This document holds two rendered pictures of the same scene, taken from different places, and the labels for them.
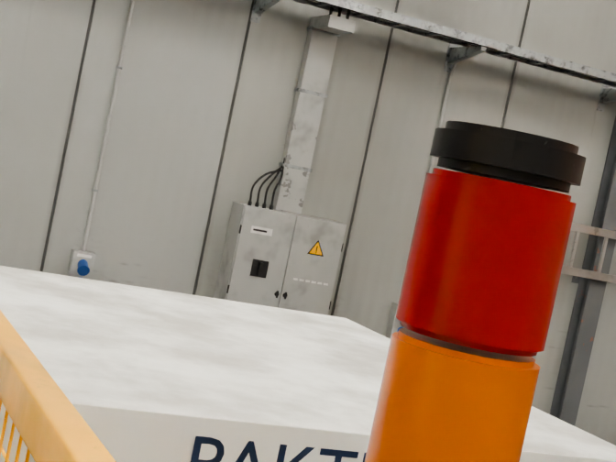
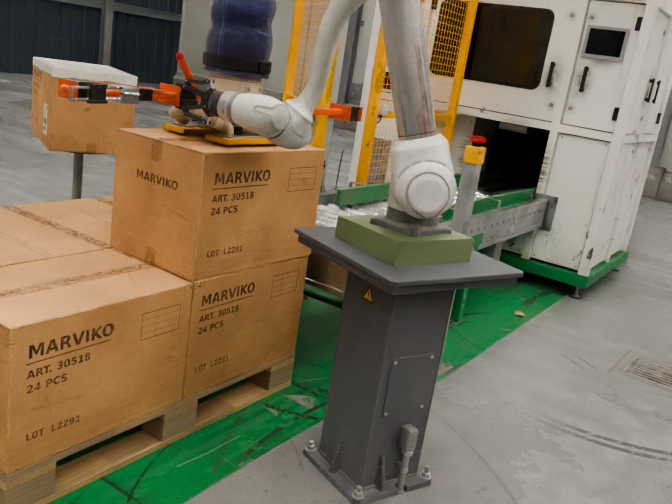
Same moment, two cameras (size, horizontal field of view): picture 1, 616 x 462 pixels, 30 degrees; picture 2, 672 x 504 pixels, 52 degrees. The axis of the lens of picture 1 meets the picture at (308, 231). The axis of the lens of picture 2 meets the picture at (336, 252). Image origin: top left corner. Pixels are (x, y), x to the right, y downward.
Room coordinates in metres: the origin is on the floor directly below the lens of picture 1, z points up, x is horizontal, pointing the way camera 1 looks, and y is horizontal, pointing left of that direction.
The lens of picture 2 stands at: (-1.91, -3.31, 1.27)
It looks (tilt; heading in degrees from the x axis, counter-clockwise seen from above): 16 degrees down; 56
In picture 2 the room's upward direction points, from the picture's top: 9 degrees clockwise
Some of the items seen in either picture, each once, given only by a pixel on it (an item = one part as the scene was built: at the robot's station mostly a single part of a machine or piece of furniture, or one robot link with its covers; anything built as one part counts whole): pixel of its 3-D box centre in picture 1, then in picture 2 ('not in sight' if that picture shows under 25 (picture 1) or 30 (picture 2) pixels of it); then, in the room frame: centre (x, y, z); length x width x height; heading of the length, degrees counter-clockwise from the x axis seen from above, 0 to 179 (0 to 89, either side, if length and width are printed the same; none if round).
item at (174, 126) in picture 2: not in sight; (209, 124); (-0.97, -1.02, 0.98); 0.34 x 0.10 x 0.05; 25
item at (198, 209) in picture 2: not in sight; (221, 196); (-0.94, -1.11, 0.74); 0.60 x 0.40 x 0.40; 23
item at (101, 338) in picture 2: not in sight; (86, 294); (-1.33, -0.96, 0.34); 1.20 x 1.00 x 0.40; 24
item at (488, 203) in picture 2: not in sight; (490, 206); (0.91, -0.58, 0.60); 1.60 x 0.10 x 0.09; 24
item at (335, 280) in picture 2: not in sight; (279, 254); (-0.59, -0.96, 0.47); 0.70 x 0.03 x 0.15; 114
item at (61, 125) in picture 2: not in sight; (81, 105); (-1.04, 0.57, 0.82); 0.60 x 0.40 x 0.40; 89
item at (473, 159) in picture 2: not in sight; (452, 261); (0.14, -1.18, 0.50); 0.07 x 0.07 x 1.00; 24
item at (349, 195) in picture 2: not in sight; (406, 185); (0.69, -0.09, 0.60); 1.60 x 0.10 x 0.09; 24
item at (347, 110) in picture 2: not in sight; (345, 112); (-0.55, -1.21, 1.08); 0.09 x 0.08 x 0.05; 115
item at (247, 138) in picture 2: not in sight; (251, 134); (-0.89, -1.19, 0.98); 0.34 x 0.10 x 0.05; 25
